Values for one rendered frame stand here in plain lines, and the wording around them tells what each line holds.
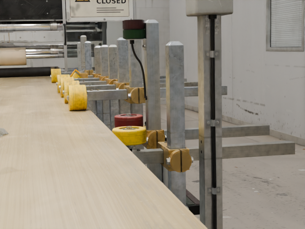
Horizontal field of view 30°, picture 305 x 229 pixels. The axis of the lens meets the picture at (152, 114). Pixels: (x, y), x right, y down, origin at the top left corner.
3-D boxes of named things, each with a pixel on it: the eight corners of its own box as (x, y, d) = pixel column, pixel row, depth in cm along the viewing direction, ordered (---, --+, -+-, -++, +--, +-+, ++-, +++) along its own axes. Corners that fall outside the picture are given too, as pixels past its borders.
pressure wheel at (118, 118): (140, 151, 165) (140, 111, 164) (146, 156, 157) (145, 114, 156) (113, 152, 163) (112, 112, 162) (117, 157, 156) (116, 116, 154)
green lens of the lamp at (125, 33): (142, 38, 156) (142, 30, 156) (147, 37, 151) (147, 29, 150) (121, 38, 155) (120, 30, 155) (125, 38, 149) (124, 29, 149)
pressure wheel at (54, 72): (61, 73, 321) (61, 85, 326) (60, 66, 327) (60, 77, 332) (50, 73, 320) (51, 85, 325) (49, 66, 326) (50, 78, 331)
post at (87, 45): (93, 124, 331) (90, 41, 326) (93, 125, 328) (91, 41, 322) (87, 124, 331) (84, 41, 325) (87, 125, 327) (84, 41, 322)
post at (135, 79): (142, 173, 185) (139, 24, 180) (144, 176, 182) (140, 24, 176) (131, 174, 185) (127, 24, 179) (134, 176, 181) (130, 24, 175)
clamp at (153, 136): (155, 141, 167) (155, 124, 166) (166, 149, 154) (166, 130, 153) (136, 142, 165) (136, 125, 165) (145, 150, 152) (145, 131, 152)
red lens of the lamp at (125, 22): (142, 29, 156) (142, 21, 156) (147, 28, 150) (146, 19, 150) (120, 29, 155) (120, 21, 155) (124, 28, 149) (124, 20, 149)
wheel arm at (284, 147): (289, 155, 145) (289, 138, 145) (295, 157, 142) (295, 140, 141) (120, 166, 136) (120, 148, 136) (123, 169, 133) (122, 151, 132)
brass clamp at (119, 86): (128, 94, 214) (127, 80, 214) (134, 97, 201) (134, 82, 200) (111, 94, 213) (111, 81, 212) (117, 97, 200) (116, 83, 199)
